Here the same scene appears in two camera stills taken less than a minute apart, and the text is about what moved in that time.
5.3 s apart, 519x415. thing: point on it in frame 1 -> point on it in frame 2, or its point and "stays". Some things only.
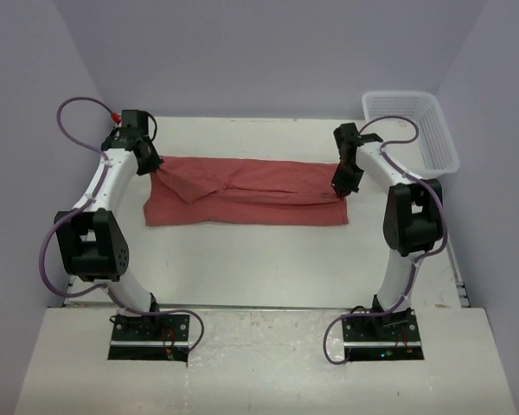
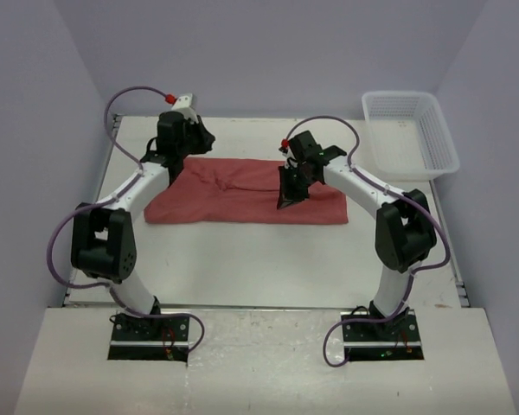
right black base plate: [387, 336] stays
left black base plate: [161, 337] stays
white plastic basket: [413, 130] stays
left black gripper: [153, 163] -> [206, 138]
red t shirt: [189, 191] stays
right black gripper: [342, 187] -> [289, 195]
